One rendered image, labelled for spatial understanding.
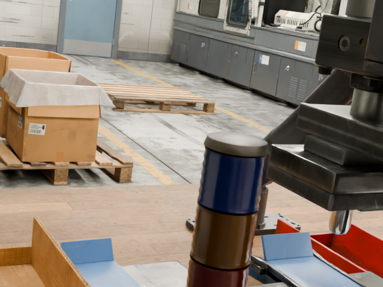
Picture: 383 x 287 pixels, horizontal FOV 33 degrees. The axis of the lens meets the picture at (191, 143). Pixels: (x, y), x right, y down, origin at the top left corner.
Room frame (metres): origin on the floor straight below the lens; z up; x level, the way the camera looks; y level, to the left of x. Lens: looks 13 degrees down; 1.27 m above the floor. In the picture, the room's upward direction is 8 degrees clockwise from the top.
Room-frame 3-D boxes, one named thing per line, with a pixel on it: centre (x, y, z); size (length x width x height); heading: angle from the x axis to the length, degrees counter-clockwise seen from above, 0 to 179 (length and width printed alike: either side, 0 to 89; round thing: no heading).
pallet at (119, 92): (7.44, 0.55, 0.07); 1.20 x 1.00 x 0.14; 118
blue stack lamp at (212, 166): (0.38, -0.03, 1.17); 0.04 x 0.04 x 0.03
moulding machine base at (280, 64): (9.96, -1.04, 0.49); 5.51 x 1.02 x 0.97; 26
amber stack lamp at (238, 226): (0.38, -0.03, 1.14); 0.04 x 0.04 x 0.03
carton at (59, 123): (4.21, 0.93, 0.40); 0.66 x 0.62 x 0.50; 27
